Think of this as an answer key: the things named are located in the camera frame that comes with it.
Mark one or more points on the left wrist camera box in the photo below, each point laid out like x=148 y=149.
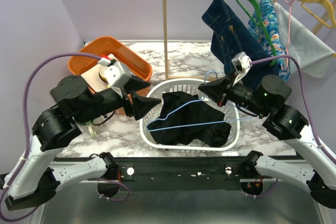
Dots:
x=117 y=74

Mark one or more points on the black mounting base bar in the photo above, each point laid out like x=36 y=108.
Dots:
x=184 y=173

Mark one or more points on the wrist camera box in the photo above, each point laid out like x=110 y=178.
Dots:
x=117 y=74
x=242 y=64

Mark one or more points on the blue denim shorts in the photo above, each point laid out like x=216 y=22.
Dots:
x=230 y=36

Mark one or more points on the orange plastic bin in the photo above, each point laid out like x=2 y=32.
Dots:
x=104 y=46

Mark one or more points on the white plastic laundry basket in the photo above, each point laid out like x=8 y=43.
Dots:
x=190 y=86

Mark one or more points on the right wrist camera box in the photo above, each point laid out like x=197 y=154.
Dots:
x=242 y=64

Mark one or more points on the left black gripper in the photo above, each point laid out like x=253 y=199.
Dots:
x=142 y=105

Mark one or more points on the green floral mug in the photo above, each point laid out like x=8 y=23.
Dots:
x=89 y=128

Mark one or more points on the light grey cloth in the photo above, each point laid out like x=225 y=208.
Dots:
x=312 y=54

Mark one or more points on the light blue wire hanger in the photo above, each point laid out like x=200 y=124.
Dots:
x=194 y=112

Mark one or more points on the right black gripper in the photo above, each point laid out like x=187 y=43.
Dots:
x=220 y=89

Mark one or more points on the patterned ceramic bowl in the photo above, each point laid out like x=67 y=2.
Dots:
x=102 y=73

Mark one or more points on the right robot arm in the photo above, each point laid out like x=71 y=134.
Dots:
x=287 y=124

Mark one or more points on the black skirt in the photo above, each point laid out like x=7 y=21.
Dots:
x=214 y=135

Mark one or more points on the blue floral garment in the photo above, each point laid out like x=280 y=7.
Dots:
x=270 y=21

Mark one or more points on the yellow plastic hanger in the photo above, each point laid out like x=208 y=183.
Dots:
x=328 y=21

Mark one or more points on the white square plate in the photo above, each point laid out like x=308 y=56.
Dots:
x=90 y=73

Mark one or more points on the pink wire hanger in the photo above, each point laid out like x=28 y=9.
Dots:
x=288 y=11

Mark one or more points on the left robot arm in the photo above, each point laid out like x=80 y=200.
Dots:
x=56 y=127

